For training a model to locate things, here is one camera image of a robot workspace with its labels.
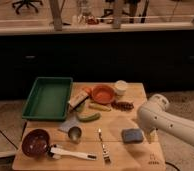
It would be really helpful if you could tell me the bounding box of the white cup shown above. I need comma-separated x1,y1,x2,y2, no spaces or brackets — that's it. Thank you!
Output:
114,80,128,95

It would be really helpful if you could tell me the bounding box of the yellow banana toy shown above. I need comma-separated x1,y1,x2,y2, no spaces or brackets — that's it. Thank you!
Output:
89,103,111,111

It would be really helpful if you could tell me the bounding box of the blue sponge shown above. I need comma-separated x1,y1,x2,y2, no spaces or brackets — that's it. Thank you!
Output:
121,129,143,144

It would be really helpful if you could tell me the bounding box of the black office chair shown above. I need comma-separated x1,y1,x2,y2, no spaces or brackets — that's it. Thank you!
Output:
12,0,43,15

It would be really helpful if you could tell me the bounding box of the grey cloth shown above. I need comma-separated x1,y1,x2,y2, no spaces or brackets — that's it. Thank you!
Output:
58,116,79,133

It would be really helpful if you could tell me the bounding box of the purple bowl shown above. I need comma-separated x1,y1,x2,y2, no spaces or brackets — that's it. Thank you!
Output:
21,129,50,158

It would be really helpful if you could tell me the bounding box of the orange bowl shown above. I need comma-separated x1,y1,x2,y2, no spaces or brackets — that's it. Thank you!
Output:
91,85,115,104

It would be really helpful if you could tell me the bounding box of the white handled brush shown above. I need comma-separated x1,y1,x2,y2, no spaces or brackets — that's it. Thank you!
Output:
49,145,97,160

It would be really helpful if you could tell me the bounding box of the green cucumber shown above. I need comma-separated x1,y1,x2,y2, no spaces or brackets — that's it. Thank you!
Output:
77,113,101,122

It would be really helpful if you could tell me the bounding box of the metal fork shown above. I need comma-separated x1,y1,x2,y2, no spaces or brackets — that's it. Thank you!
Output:
98,128,111,164

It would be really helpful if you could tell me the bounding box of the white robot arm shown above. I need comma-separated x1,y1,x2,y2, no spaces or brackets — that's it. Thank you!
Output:
137,94,194,147

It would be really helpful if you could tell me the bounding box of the dark grape bunch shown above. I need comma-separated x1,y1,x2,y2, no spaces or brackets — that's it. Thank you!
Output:
111,101,134,111

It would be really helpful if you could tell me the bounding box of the black cable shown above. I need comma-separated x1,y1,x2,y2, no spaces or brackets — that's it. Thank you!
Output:
165,161,181,171

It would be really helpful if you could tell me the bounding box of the green pepper toy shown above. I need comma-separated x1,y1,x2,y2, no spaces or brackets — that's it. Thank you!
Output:
75,101,85,113

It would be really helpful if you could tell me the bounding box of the green plastic tray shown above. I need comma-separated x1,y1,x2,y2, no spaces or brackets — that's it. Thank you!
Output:
22,77,73,121

